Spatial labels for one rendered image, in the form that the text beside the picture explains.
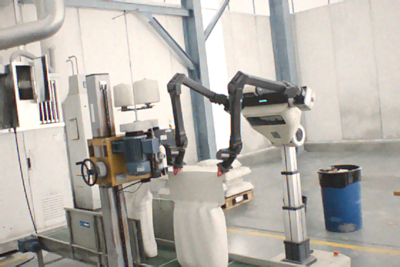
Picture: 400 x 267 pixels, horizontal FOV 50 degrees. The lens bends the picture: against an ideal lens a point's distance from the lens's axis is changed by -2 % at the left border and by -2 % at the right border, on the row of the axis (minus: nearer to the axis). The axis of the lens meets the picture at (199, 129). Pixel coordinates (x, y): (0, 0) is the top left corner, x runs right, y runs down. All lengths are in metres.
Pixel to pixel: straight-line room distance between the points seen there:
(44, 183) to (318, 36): 7.88
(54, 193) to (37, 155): 0.52
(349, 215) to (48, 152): 3.59
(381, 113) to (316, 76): 1.88
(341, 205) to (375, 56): 6.45
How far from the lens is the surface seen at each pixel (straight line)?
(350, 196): 4.81
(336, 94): 11.20
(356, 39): 11.00
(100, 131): 2.92
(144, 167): 2.79
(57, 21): 5.40
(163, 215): 3.77
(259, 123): 3.06
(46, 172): 5.71
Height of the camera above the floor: 1.47
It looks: 3 degrees down
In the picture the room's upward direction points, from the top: 6 degrees counter-clockwise
